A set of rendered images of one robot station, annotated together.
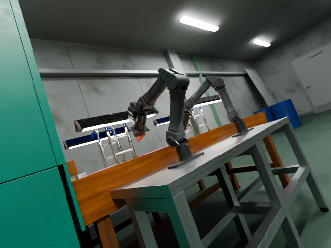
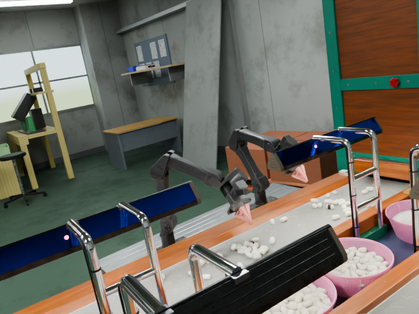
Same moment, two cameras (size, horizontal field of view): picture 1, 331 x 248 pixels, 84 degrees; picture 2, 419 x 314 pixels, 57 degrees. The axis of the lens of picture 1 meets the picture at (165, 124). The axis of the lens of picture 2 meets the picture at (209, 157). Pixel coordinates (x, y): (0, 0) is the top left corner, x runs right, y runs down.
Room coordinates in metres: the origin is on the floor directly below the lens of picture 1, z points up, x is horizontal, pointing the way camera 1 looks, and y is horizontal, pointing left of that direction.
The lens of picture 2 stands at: (2.90, 0.00, 1.47)
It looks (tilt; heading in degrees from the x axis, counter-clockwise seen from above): 13 degrees down; 188
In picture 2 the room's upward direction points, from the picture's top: 10 degrees counter-clockwise
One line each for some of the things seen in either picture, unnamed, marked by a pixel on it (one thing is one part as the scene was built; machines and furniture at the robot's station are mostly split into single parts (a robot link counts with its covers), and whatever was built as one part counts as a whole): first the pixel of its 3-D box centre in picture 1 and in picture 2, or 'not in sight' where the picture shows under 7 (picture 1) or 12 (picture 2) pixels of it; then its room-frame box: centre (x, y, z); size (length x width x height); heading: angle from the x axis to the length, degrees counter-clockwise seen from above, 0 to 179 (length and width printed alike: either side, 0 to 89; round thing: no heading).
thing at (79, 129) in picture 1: (121, 116); (328, 141); (1.29, 0.28, 1.08); 0.62 x 0.08 x 0.07; 129
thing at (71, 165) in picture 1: (65, 171); (383, 167); (0.97, 0.59, 0.83); 0.30 x 0.06 x 0.07; 39
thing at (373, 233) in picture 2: (125, 142); (348, 185); (1.36, 0.33, 0.90); 0.20 x 0.19 x 0.45; 129
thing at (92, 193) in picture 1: (206, 145); (221, 250); (1.35, -0.23, 0.67); 1.81 x 0.12 x 0.19; 129
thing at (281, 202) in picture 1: (254, 205); not in sight; (1.03, -0.29, 0.31); 1.20 x 0.29 x 0.63; 132
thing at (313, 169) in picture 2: not in sight; (291, 161); (-1.42, 0.33, 0.25); 1.36 x 0.98 x 0.49; 43
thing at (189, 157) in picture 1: (184, 152); (260, 197); (0.87, -0.04, 0.71); 0.20 x 0.07 x 0.08; 132
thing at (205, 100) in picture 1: (205, 100); (102, 223); (1.90, -0.48, 1.08); 0.62 x 0.08 x 0.07; 129
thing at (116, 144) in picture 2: not in sight; (144, 141); (-3.70, -1.99, 0.32); 1.19 x 0.62 x 0.64; 132
